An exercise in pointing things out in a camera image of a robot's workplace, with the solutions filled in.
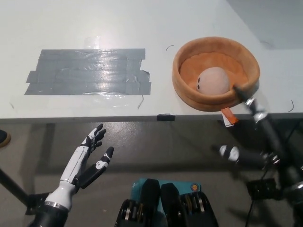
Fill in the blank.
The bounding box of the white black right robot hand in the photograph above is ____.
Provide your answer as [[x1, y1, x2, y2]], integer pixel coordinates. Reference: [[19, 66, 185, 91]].
[[211, 82, 303, 191]]

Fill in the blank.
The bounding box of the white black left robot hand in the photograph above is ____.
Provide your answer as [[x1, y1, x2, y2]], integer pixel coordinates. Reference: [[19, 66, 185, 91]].
[[44, 123, 115, 211]]

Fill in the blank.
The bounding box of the white plush dumpling toy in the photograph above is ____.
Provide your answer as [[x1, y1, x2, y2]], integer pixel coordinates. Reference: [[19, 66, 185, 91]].
[[196, 67, 232, 96]]

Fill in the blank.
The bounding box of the orange white plate tag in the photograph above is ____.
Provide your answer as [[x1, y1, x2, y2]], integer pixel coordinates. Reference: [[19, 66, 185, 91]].
[[221, 107, 238, 128]]

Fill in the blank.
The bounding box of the black teal robot torso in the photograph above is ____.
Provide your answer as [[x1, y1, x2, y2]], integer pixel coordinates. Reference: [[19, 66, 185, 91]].
[[115, 178, 219, 227]]

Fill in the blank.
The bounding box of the orange soft plush plate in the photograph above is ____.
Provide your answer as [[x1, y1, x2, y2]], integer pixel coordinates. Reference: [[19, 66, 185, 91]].
[[172, 35, 261, 113]]

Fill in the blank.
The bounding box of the black box on floor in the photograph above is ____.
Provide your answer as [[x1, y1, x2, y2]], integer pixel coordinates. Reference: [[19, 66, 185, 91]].
[[246, 178, 278, 202]]

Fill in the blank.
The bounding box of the black stand pole with base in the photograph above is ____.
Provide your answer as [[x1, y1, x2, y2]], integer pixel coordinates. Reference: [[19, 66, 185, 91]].
[[0, 166, 52, 215]]

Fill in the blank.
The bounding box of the dark shoe tan sole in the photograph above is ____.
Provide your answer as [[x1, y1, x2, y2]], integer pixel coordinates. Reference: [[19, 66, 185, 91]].
[[0, 129, 11, 149]]

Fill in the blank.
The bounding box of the small black tape piece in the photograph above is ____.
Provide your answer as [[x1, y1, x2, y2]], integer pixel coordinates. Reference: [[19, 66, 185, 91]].
[[156, 113, 176, 121]]

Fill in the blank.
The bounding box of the black floor cable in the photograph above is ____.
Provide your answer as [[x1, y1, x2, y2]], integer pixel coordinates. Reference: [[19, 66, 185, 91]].
[[246, 169, 269, 227]]

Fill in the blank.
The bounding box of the grey duct tape patch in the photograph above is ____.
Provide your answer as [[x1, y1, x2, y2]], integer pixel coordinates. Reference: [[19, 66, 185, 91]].
[[23, 48, 152, 96]]

